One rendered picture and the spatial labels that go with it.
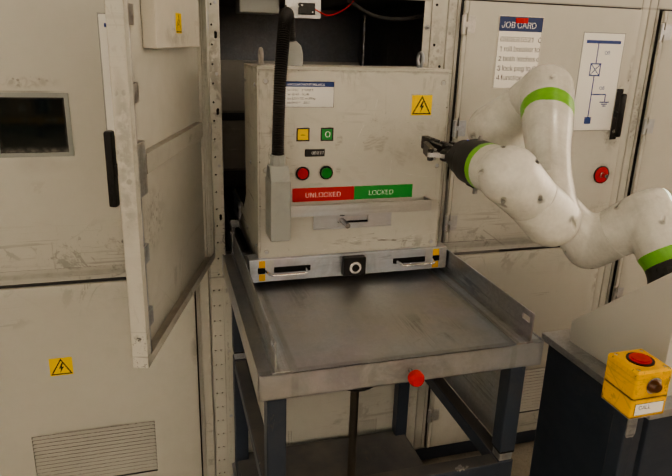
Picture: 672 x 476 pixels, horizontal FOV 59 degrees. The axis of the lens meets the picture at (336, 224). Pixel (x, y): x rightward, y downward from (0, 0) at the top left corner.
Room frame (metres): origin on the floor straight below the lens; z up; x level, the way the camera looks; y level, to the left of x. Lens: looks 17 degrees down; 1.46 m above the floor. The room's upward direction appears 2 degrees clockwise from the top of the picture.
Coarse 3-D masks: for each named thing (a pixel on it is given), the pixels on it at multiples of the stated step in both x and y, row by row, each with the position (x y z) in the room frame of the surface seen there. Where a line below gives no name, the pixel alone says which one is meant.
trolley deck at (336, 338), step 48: (240, 288) 1.40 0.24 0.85; (288, 288) 1.41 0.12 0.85; (336, 288) 1.42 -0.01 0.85; (384, 288) 1.43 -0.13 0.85; (432, 288) 1.44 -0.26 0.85; (240, 336) 1.25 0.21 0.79; (288, 336) 1.15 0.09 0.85; (336, 336) 1.16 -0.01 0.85; (384, 336) 1.17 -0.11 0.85; (432, 336) 1.17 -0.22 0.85; (480, 336) 1.18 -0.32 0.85; (288, 384) 1.01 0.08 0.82; (336, 384) 1.03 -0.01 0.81; (384, 384) 1.06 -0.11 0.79
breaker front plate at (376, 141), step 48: (336, 96) 1.46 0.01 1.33; (384, 96) 1.50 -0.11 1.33; (432, 96) 1.54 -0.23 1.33; (288, 144) 1.43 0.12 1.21; (336, 144) 1.47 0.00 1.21; (384, 144) 1.50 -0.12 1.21; (432, 192) 1.54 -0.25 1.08; (336, 240) 1.47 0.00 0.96; (384, 240) 1.50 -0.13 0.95; (432, 240) 1.54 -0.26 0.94
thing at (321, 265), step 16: (256, 256) 1.42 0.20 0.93; (288, 256) 1.43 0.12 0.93; (304, 256) 1.43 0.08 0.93; (320, 256) 1.44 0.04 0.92; (336, 256) 1.46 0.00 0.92; (368, 256) 1.48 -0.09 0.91; (384, 256) 1.49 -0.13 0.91; (400, 256) 1.51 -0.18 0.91; (416, 256) 1.52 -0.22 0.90; (256, 272) 1.40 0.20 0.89; (288, 272) 1.42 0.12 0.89; (320, 272) 1.44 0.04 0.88; (336, 272) 1.46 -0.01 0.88; (368, 272) 1.48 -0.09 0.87
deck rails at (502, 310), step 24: (240, 264) 1.49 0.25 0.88; (456, 264) 1.49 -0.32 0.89; (456, 288) 1.43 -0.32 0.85; (480, 288) 1.37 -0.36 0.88; (264, 312) 1.12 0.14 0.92; (480, 312) 1.30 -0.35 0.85; (504, 312) 1.26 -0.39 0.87; (528, 312) 1.17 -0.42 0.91; (264, 336) 1.11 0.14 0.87; (528, 336) 1.16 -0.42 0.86; (288, 360) 1.05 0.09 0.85
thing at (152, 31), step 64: (128, 0) 1.13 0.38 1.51; (192, 0) 1.48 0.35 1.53; (128, 64) 1.02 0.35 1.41; (192, 64) 1.57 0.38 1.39; (128, 128) 1.02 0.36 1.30; (192, 128) 1.47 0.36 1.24; (128, 192) 1.02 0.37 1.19; (192, 192) 1.52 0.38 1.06; (128, 256) 1.02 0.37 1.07; (192, 256) 1.49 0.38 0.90
